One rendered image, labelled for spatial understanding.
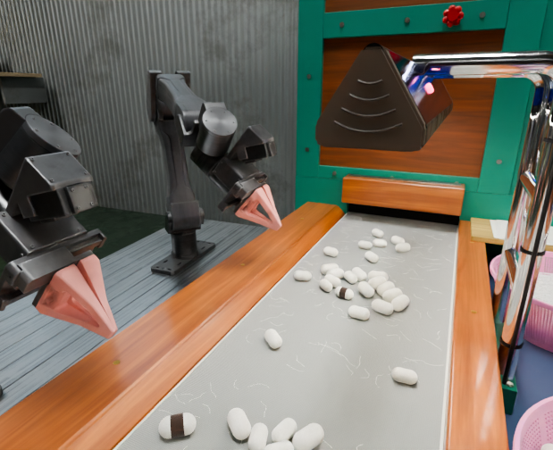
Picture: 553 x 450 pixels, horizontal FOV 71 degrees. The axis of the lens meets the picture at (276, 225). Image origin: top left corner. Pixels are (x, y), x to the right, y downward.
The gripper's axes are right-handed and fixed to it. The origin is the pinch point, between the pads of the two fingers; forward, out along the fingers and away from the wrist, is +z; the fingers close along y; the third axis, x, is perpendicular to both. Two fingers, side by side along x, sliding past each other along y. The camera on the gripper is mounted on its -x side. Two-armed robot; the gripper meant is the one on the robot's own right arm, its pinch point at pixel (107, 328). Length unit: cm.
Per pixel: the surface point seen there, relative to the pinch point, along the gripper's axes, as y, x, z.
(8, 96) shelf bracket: 202, 197, -259
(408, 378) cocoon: 18.1, -10.1, 27.9
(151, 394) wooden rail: 3.5, 7.4, 7.7
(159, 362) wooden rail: 6.9, 7.4, 5.7
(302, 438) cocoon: 4.1, -5.2, 21.1
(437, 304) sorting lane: 41, -11, 30
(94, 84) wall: 242, 152, -220
